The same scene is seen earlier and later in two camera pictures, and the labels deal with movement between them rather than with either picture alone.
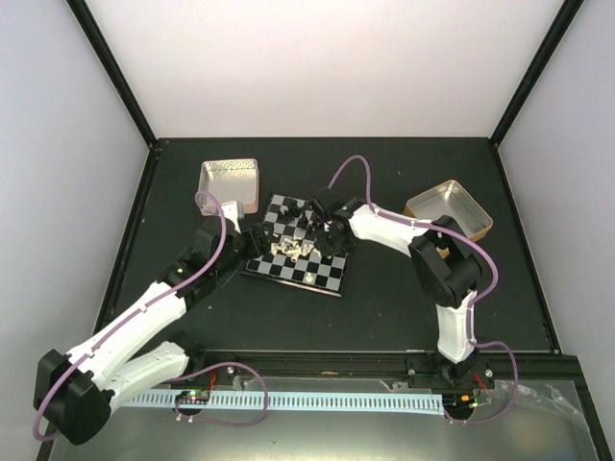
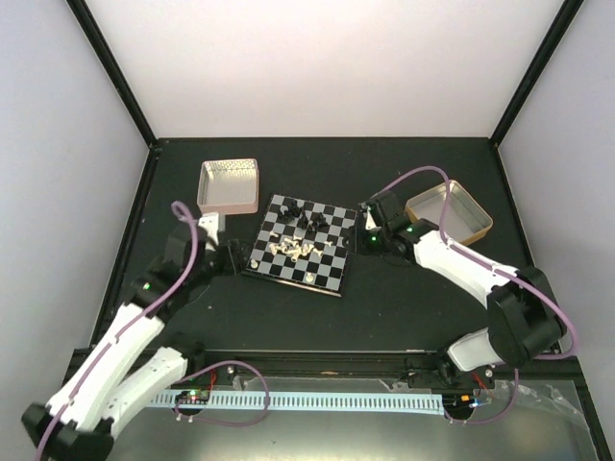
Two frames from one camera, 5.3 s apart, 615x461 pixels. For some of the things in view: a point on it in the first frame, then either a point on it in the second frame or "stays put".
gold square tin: (450, 199) stays put
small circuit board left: (192, 397) stays put
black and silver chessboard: (293, 254) stays put
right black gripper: (327, 249) -> (356, 243)
